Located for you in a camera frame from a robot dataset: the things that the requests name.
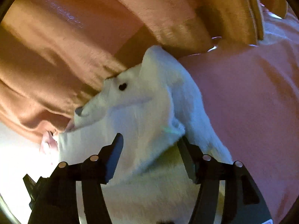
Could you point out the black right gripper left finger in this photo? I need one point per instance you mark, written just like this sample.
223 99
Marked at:
73 193

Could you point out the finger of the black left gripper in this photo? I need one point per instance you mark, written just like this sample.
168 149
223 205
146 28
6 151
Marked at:
33 188

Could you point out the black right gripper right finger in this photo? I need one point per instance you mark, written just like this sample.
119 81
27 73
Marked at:
243 201

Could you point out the white sweater with black hearts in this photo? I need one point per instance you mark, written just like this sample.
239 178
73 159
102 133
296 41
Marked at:
152 105

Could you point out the pink fleece blanket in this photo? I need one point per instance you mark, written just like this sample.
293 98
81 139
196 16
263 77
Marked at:
250 95

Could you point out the orange curtain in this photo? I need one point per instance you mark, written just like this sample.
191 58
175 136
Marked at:
55 54

